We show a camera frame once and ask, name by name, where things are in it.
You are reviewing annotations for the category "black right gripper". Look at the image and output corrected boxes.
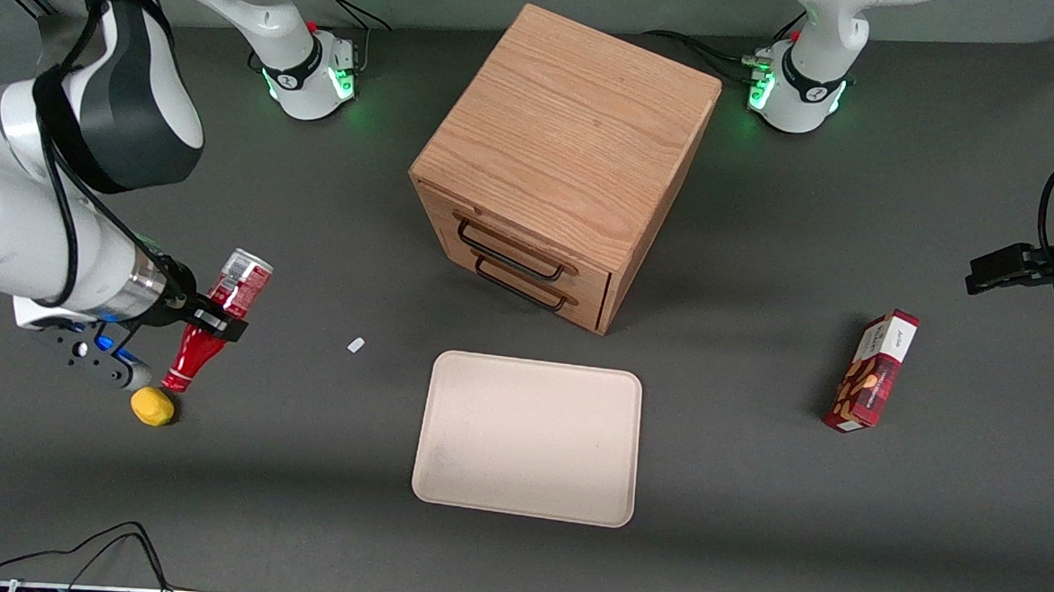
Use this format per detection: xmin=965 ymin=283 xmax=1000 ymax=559
xmin=139 ymin=256 xmax=253 ymax=345

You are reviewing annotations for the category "red coke bottle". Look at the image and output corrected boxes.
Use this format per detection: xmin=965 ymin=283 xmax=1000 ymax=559
xmin=161 ymin=244 xmax=276 ymax=399

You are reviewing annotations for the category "beige plastic tray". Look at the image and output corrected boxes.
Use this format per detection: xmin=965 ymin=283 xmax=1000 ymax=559
xmin=410 ymin=348 xmax=645 ymax=529

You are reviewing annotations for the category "yellow lemon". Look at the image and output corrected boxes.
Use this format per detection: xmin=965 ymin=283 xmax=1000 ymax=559
xmin=129 ymin=386 xmax=177 ymax=428

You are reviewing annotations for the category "red cookie box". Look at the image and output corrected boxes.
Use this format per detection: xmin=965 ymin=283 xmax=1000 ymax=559
xmin=822 ymin=305 xmax=922 ymax=437

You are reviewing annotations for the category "wooden drawer cabinet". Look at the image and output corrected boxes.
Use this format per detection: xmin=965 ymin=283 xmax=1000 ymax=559
xmin=401 ymin=0 xmax=727 ymax=342

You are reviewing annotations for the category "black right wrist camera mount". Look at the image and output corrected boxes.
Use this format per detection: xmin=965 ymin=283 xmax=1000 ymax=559
xmin=33 ymin=314 xmax=158 ymax=393

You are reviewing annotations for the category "black floor cable bundle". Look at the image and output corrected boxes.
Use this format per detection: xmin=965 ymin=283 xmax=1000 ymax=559
xmin=0 ymin=503 xmax=185 ymax=592

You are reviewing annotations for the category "black wire drawer handle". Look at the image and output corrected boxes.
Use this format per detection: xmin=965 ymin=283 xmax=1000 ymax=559
xmin=471 ymin=255 xmax=571 ymax=314
xmin=454 ymin=217 xmax=569 ymax=285

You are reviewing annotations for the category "black right arm base cable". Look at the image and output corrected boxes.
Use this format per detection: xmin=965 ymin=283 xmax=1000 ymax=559
xmin=300 ymin=0 xmax=393 ymax=77

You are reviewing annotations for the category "black arm base cable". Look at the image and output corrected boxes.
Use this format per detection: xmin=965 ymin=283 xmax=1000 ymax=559
xmin=638 ymin=5 xmax=806 ymax=87
xmin=300 ymin=0 xmax=393 ymax=77

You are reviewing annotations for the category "black left arm base cable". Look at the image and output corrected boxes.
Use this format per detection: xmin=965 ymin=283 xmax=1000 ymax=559
xmin=638 ymin=5 xmax=806 ymax=87

